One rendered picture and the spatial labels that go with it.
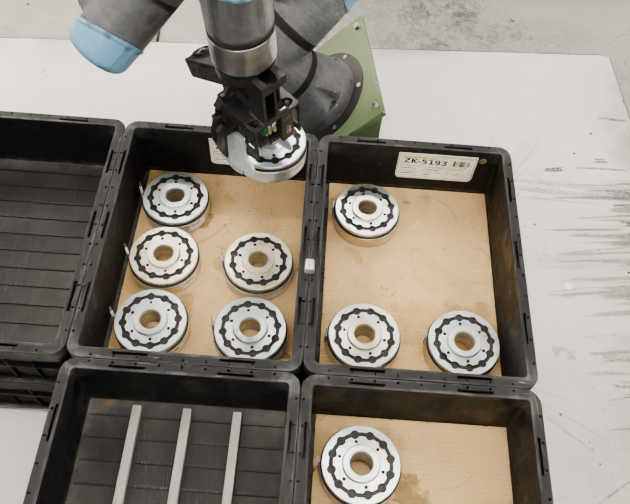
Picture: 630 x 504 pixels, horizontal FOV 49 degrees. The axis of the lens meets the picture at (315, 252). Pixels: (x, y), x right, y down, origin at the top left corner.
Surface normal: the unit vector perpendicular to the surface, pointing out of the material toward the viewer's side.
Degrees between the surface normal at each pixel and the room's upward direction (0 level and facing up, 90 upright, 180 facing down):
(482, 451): 0
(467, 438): 0
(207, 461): 0
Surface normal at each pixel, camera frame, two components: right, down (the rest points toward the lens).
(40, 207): 0.04, -0.54
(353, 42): -0.65, -0.33
